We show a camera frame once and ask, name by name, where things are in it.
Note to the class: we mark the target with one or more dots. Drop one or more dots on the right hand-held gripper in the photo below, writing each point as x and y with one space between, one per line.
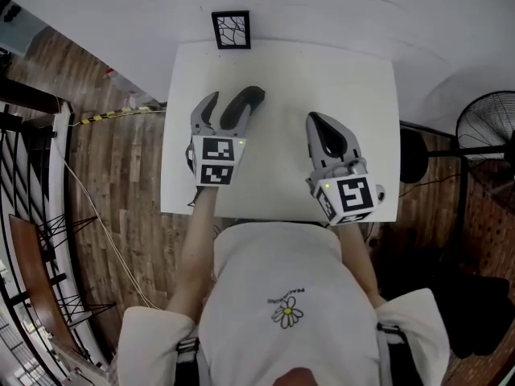
354 195

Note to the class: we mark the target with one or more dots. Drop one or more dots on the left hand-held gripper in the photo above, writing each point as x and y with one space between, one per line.
217 151

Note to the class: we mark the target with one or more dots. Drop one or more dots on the black oblong case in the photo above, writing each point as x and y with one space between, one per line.
241 103

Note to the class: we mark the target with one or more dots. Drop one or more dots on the person's right forearm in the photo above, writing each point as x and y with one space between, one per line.
358 255

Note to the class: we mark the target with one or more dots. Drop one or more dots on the person's left forearm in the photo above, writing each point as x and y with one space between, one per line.
193 255

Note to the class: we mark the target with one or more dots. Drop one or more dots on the black framed branch picture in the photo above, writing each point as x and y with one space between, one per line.
231 29

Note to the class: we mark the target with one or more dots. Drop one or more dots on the clear plastic bag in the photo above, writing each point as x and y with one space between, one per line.
124 89

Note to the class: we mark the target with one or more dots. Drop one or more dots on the yellow black striped bar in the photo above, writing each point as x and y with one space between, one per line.
108 115

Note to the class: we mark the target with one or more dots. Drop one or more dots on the white daisy print t-shirt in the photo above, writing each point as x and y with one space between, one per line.
281 276

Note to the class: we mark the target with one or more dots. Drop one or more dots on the black standing fan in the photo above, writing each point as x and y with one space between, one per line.
487 135

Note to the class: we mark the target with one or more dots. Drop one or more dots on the black office chair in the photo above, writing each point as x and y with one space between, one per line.
450 296

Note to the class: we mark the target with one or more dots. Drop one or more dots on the black metal stair railing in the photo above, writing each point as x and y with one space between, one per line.
24 167

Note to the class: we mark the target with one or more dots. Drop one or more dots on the brown wooden handrail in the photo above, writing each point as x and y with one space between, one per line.
36 264

